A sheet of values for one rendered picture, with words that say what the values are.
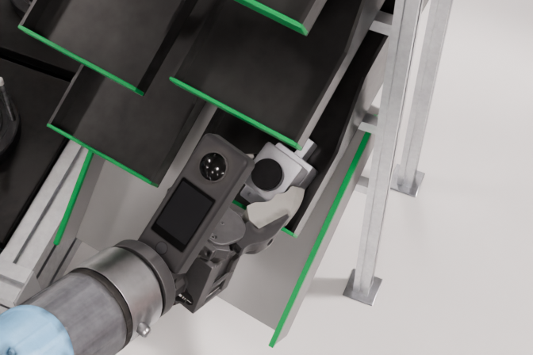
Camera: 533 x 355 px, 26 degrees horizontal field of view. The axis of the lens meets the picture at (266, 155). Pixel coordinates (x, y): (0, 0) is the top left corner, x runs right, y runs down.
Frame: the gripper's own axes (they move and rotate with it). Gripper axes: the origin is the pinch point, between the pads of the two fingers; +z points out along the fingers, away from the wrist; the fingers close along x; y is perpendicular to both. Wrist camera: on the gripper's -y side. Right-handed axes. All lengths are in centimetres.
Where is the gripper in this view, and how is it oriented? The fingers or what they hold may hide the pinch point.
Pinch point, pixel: (274, 173)
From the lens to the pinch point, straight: 109.1
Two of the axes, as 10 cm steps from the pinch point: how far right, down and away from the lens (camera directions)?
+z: 5.6, -3.8, 7.4
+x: 7.7, 5.7, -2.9
